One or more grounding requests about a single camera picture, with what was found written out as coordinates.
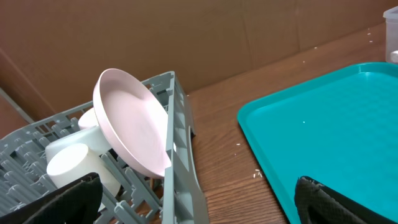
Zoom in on clear plastic bin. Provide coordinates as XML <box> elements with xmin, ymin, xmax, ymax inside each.
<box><xmin>383</xmin><ymin>6</ymin><xmax>398</xmax><ymax>63</ymax></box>

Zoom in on grey dishwasher rack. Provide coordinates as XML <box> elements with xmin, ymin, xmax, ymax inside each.
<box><xmin>1</xmin><ymin>72</ymin><xmax>209</xmax><ymax>223</ymax></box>

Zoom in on white napkin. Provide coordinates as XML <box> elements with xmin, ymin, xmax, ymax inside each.
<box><xmin>389</xmin><ymin>50</ymin><xmax>398</xmax><ymax>64</ymax></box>

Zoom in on large white plate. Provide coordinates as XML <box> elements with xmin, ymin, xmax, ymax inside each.
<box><xmin>93</xmin><ymin>68</ymin><xmax>171</xmax><ymax>179</ymax></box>

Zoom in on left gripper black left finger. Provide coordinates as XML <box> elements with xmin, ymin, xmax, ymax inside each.
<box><xmin>1</xmin><ymin>172</ymin><xmax>103</xmax><ymax>224</ymax></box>

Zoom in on teal plastic tray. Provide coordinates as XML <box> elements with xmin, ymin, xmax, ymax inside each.
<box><xmin>237</xmin><ymin>62</ymin><xmax>397</xmax><ymax>223</ymax></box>

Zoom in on grey bowl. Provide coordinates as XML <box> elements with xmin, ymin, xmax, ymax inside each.
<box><xmin>45</xmin><ymin>126</ymin><xmax>112</xmax><ymax>163</ymax></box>

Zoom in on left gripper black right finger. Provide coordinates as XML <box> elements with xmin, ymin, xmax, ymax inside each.
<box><xmin>294</xmin><ymin>176</ymin><xmax>396</xmax><ymax>224</ymax></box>

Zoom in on white paper cup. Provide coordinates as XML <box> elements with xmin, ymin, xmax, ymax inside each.
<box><xmin>46</xmin><ymin>143</ymin><xmax>121</xmax><ymax>196</ymax></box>

